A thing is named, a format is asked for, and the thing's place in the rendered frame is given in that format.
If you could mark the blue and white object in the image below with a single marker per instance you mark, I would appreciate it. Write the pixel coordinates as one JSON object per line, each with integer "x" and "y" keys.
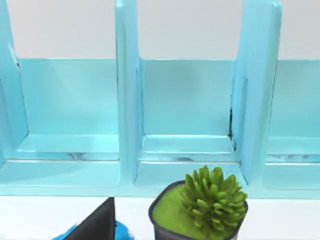
{"x": 122, "y": 231}

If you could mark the green plant in black pot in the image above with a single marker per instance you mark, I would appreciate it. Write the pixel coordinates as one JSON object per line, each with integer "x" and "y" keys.
{"x": 200, "y": 207}

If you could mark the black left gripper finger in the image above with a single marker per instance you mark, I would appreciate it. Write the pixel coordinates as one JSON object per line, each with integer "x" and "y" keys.
{"x": 100, "y": 222}

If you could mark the light blue rack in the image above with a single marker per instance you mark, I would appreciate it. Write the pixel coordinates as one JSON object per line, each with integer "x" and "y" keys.
{"x": 82, "y": 105}

